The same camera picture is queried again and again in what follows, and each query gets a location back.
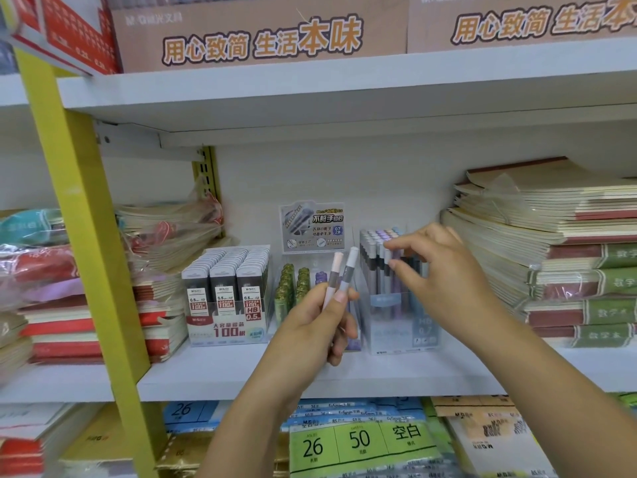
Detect person's left hand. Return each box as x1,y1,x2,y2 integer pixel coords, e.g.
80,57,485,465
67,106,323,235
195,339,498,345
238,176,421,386
256,285,360,409

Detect person's right hand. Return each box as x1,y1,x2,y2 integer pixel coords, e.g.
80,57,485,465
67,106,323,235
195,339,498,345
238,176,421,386
384,222,506,344

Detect rows of lead tubes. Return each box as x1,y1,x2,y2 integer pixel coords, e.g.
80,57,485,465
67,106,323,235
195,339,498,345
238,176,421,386
274,263,362,352

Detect cluster of slim refills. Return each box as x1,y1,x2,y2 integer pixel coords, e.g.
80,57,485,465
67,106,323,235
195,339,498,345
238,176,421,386
359,226,429,314

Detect rows of lead cases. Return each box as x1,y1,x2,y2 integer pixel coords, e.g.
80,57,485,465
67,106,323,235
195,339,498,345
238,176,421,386
181,245,272,314

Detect person's right forearm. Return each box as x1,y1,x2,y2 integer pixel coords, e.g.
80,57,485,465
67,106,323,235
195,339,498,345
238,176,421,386
470,315,637,478

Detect clear box with blue label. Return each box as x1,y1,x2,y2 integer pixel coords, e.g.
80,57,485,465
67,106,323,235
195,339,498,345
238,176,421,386
353,226,444,355

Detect clear display of green purple tubes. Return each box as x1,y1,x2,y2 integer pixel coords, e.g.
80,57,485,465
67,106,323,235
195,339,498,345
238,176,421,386
268,201,363,353

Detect beige notebook stack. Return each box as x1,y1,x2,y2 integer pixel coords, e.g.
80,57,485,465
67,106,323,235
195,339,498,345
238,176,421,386
430,394,558,478
440,156,637,349

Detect stack of blue paper packs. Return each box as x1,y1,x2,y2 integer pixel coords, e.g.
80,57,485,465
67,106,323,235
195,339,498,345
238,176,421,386
163,396,424,434

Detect stack of gold paper packs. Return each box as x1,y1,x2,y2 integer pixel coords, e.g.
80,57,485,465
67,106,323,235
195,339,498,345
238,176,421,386
157,432,292,478

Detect crumpled plastic-wrapped notebook pack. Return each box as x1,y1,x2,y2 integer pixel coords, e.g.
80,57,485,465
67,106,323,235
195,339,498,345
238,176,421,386
115,186,225,274

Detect yellow notebook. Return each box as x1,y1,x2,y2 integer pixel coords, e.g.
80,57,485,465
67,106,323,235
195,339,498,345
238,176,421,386
59,405,135,473

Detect orange pink sign board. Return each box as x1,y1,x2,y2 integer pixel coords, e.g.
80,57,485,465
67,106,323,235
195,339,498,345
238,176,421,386
407,0,637,54
110,0,410,74

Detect pink paper sheet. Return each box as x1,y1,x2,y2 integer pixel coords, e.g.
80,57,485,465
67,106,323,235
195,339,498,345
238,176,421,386
19,278,86,304

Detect wrapped red-band notebook pack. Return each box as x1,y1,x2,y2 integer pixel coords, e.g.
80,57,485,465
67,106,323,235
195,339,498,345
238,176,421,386
0,246,78,289

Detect wrapped purple-band notebook stack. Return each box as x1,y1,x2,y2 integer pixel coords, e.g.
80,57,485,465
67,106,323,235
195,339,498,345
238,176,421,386
0,313,33,386

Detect wrapped teal-band notebook pack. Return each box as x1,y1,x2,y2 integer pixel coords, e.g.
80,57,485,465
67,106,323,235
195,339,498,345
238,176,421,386
0,208,68,247

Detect red white receipt book bundle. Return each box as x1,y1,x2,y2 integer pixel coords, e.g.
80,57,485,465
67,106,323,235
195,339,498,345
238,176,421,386
0,402,103,476

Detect red white striped pack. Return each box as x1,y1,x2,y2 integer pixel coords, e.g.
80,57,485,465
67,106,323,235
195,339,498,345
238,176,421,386
0,0,120,76

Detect clear pen packs red label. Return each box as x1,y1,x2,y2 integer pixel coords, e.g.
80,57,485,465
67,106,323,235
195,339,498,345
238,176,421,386
0,39,19,75

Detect yellow slotted bracket rail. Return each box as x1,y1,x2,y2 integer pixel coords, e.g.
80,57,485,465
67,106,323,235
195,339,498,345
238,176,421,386
192,145,224,234

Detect yellow shelf post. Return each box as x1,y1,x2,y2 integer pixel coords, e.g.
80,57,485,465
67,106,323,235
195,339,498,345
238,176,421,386
12,44,168,478

